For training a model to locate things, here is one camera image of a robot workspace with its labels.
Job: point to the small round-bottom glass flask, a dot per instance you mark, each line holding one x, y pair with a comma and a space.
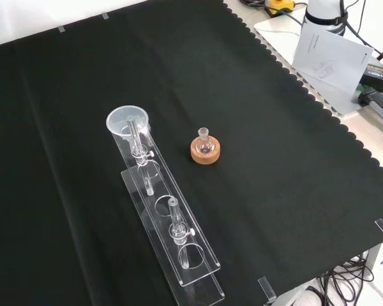
205, 146

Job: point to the white printed paper sheet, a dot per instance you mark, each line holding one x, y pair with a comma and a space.
335, 60

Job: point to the black cloth bench cover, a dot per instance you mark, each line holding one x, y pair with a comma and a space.
274, 159

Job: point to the black power adapter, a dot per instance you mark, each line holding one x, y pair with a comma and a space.
381, 76

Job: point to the clear acrylic funnel stand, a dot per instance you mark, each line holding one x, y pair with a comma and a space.
198, 256

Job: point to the yellow stop button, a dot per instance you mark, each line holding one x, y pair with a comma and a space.
281, 4

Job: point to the clear plastic funnel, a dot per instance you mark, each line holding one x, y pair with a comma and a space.
115, 125

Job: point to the pale board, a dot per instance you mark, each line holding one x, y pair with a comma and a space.
274, 30

